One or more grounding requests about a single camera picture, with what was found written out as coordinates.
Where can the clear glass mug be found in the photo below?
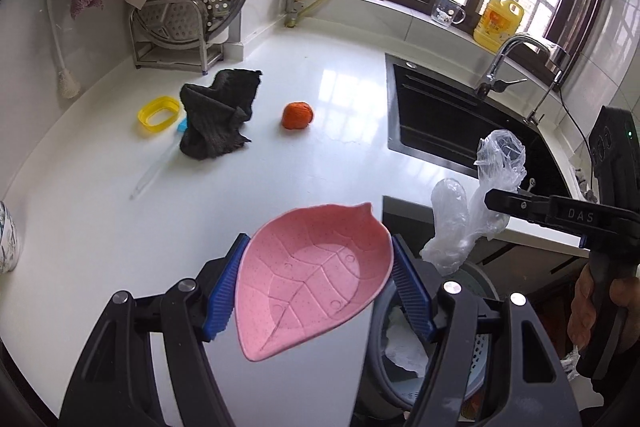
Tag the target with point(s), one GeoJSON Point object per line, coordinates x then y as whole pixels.
{"type": "Point", "coordinates": [447, 9]}

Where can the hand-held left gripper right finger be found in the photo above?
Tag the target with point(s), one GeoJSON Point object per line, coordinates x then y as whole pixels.
{"type": "Point", "coordinates": [412, 292]}

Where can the yellow detergent bottle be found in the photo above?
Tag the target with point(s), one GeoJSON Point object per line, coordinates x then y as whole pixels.
{"type": "Point", "coordinates": [497, 24]}

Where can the steel dish rack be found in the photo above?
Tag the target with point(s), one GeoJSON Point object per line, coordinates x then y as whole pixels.
{"type": "Point", "coordinates": [205, 57]}

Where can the black kitchen sink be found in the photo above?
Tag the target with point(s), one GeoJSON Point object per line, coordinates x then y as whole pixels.
{"type": "Point", "coordinates": [450, 122]}

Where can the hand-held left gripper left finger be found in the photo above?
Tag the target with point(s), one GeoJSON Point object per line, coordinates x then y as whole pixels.
{"type": "Point", "coordinates": [222, 292]}

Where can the grey perforated trash bin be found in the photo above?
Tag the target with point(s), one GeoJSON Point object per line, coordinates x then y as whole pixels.
{"type": "Point", "coordinates": [482, 287]}

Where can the clear plastic bag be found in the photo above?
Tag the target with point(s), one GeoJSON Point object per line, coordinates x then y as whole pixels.
{"type": "Point", "coordinates": [450, 217]}

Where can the yellow plastic dish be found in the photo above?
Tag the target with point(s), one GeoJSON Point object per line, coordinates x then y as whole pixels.
{"type": "Point", "coordinates": [142, 118]}

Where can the black cloth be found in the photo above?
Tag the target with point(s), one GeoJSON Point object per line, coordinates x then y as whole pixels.
{"type": "Point", "coordinates": [215, 117]}

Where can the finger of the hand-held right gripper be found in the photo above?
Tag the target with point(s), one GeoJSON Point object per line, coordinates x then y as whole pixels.
{"type": "Point", "coordinates": [515, 204]}

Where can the person's right hand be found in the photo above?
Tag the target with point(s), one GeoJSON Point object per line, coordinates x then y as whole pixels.
{"type": "Point", "coordinates": [581, 302]}

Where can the blue plastic piece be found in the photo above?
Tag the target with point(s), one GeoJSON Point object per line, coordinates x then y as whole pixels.
{"type": "Point", "coordinates": [181, 125]}

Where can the pink leaf shaped dish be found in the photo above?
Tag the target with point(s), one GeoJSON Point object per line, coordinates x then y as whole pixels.
{"type": "Point", "coordinates": [310, 277]}

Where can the chrome kitchen faucet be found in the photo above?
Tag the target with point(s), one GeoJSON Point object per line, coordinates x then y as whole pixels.
{"type": "Point", "coordinates": [500, 57]}

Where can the white crumpled paper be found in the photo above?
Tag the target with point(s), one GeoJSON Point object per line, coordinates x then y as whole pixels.
{"type": "Point", "coordinates": [405, 347]}

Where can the orange ball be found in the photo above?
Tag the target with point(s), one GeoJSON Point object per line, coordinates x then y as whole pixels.
{"type": "Point", "coordinates": [297, 116]}

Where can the thin chrome water tap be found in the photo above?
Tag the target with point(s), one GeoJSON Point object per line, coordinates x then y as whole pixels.
{"type": "Point", "coordinates": [537, 112]}

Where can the white patterned bowl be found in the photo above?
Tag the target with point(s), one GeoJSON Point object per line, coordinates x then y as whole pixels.
{"type": "Point", "coordinates": [7, 237]}

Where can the thin clear stick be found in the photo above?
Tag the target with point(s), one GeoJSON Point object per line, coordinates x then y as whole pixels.
{"type": "Point", "coordinates": [150, 172]}

